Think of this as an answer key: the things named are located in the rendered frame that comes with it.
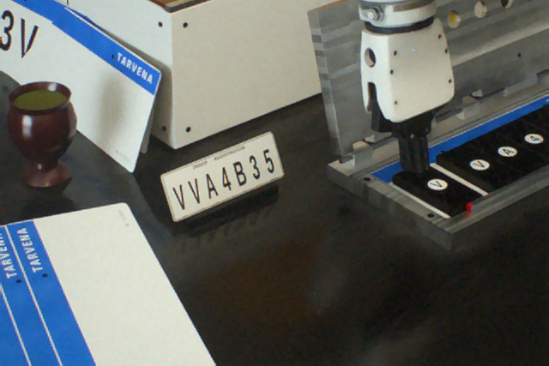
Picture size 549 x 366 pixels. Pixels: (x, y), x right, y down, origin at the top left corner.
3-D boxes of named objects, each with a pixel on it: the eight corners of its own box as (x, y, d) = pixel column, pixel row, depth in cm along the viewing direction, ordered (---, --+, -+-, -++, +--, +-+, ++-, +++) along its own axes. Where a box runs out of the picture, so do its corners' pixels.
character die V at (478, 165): (494, 196, 176) (495, 188, 175) (435, 164, 182) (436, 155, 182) (522, 183, 179) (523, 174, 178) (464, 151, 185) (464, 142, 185)
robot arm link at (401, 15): (391, 9, 159) (395, 36, 160) (450, -12, 164) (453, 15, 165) (338, -2, 166) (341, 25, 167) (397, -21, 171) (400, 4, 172)
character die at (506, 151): (522, 183, 179) (523, 173, 178) (463, 151, 185) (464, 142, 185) (550, 169, 181) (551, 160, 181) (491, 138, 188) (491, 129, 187)
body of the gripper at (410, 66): (387, 28, 160) (399, 129, 164) (455, 3, 166) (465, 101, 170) (340, 19, 166) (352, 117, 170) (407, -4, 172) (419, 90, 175)
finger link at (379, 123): (361, 121, 165) (394, 141, 168) (390, 56, 166) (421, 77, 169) (354, 119, 166) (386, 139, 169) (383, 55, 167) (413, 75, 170)
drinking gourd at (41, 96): (80, 194, 181) (74, 111, 175) (9, 196, 180) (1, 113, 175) (82, 158, 188) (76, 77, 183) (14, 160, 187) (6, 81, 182)
